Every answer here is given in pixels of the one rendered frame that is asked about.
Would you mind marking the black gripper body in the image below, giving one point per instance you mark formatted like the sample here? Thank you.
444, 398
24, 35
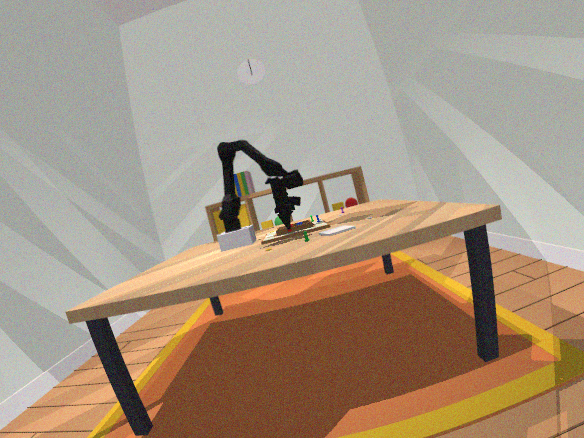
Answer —
280, 201

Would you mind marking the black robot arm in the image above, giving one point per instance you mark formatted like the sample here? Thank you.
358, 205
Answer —
231, 204

